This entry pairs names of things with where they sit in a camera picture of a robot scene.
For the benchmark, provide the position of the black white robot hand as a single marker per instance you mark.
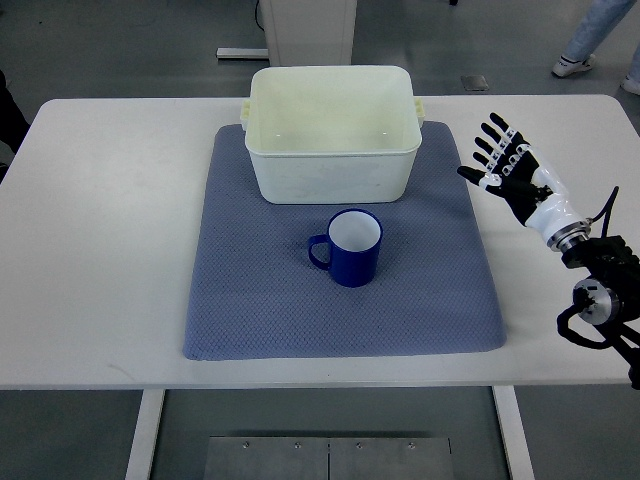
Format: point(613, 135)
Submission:
point(512, 169)

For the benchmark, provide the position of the blue mug white inside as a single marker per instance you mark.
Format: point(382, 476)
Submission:
point(349, 248)

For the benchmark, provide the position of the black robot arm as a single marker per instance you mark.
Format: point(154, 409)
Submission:
point(604, 303)

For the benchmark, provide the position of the white plastic box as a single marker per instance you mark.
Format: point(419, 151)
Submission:
point(332, 134)

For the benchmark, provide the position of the small metal floor hatch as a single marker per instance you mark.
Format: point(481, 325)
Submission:
point(474, 83)

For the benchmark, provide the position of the white sneaker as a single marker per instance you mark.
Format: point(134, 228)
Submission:
point(631, 85)
point(565, 67)

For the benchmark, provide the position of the person leg in jeans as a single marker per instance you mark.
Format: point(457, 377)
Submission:
point(602, 17)

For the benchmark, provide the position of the white table leg right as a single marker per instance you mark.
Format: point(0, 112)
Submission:
point(512, 433)

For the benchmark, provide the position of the white table leg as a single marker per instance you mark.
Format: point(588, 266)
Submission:
point(143, 445)
point(512, 433)

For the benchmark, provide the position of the blue textured mat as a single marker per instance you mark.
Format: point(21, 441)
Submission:
point(255, 294)

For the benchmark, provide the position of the white table leg left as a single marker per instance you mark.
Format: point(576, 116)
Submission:
point(143, 445)

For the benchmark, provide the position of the dark object at left edge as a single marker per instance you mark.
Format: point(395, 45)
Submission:
point(14, 126)

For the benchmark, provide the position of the white cabinet pedestal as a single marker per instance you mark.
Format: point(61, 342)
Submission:
point(301, 33)

